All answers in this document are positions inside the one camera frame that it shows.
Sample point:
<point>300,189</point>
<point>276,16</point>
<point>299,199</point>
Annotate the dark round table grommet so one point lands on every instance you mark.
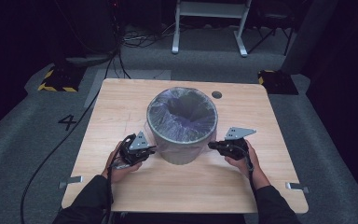
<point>216,94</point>

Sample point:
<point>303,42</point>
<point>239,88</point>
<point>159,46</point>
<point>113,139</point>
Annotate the person's right hand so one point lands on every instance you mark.
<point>245,165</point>

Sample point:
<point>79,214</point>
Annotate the grey column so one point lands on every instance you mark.
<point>307,34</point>

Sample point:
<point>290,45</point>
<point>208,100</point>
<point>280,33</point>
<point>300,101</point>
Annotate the purple plastic trash bag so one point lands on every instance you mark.
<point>167,119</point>

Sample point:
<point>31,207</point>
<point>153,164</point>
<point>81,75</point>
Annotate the black yellow striped base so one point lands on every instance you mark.
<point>59,79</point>
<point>278,82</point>

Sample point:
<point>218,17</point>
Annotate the dark cabinet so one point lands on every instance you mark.
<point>90,25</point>

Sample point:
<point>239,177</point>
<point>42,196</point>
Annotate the white metal desk frame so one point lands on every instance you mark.
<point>209,9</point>

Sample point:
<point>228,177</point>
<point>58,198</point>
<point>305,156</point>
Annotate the black stand legs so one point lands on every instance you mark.
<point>272,34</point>

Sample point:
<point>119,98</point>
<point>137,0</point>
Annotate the metal table bracket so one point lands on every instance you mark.
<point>71,180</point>
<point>298,187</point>

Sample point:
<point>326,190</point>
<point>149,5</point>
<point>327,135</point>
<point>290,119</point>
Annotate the person's left hand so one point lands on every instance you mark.
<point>118,171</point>

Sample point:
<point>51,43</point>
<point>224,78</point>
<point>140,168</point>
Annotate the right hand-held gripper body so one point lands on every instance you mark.
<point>234,146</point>

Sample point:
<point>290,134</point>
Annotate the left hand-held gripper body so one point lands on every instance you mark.
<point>138,144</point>

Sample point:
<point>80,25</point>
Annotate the green plastic trash bin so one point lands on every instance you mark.
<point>180,159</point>

